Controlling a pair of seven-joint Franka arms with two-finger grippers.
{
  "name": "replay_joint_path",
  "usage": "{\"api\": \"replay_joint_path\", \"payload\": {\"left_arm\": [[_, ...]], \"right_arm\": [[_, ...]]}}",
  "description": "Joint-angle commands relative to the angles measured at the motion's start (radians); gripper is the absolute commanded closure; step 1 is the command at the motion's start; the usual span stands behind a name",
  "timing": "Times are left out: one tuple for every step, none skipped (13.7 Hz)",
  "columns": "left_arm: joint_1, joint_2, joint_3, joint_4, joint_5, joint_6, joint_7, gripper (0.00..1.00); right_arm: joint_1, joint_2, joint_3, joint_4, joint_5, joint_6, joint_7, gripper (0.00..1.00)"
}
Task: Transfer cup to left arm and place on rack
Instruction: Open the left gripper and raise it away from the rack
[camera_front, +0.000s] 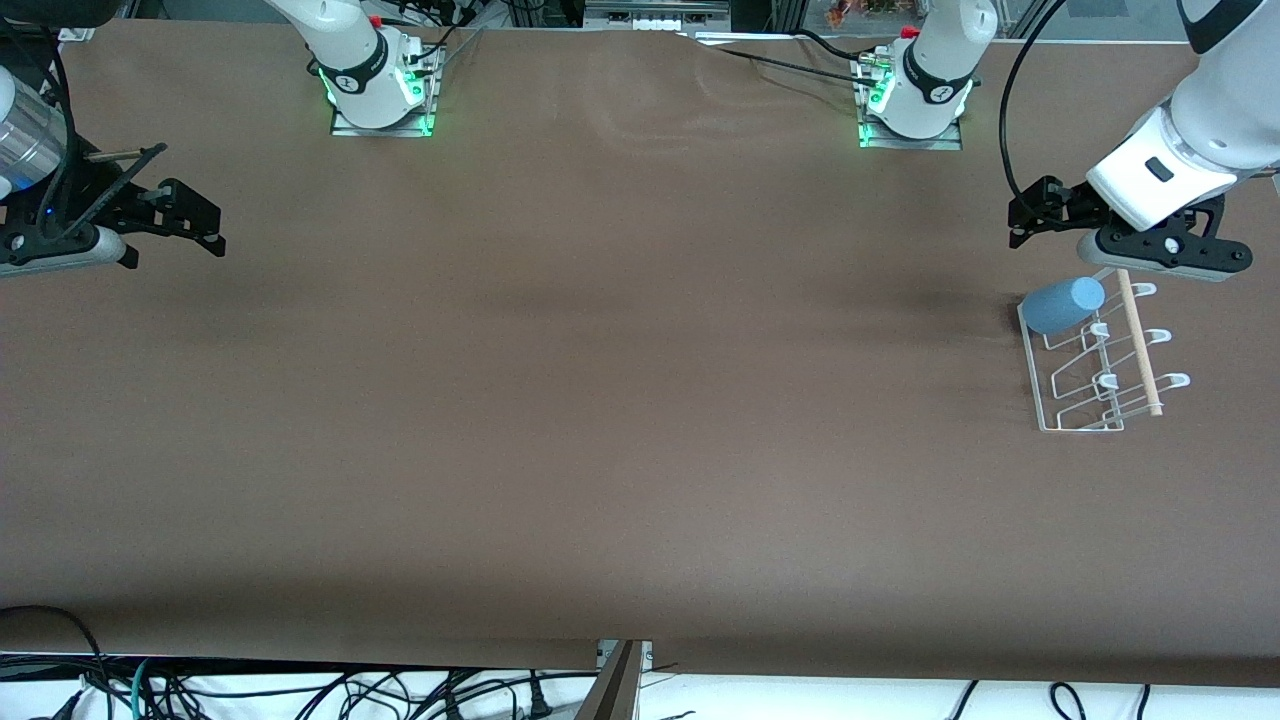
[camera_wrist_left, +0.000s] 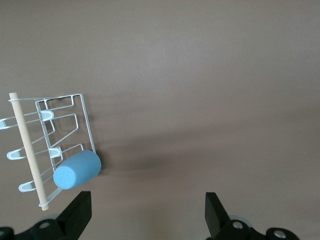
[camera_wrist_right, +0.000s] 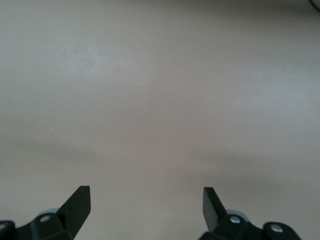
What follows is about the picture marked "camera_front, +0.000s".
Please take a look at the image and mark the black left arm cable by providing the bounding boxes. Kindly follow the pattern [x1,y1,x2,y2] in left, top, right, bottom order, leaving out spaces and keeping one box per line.
[998,0,1066,201]

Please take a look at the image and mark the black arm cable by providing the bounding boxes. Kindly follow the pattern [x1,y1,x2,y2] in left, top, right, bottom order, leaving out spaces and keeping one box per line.
[0,20,166,241]
[998,0,1066,201]

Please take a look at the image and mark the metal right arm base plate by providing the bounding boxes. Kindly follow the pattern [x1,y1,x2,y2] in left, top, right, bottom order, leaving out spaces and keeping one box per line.
[330,45,444,139]

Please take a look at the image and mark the light blue plastic cup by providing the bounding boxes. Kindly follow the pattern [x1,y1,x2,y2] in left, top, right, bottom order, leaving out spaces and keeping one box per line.
[1022,277,1107,336]

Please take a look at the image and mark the grey box with white sockets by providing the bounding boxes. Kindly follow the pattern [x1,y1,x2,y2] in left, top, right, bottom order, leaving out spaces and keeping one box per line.
[585,0,731,29]

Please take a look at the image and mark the white wire cup rack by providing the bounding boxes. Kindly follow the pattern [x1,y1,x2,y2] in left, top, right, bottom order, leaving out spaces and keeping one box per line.
[1018,265,1193,433]

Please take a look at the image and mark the orange clutter item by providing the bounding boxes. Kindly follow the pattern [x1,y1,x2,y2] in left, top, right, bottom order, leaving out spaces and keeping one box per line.
[825,0,901,26]

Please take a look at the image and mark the black cable on table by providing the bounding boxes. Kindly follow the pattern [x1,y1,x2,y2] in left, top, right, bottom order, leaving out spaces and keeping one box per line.
[690,28,886,89]

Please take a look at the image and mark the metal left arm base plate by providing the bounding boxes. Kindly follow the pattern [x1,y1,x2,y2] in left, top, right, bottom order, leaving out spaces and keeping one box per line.
[858,55,966,151]

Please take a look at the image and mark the black looped floor cable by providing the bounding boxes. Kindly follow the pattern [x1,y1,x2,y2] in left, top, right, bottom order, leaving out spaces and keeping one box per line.
[0,605,106,720]

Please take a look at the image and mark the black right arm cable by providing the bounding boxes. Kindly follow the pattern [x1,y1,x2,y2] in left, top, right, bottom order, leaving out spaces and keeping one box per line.
[0,20,166,241]

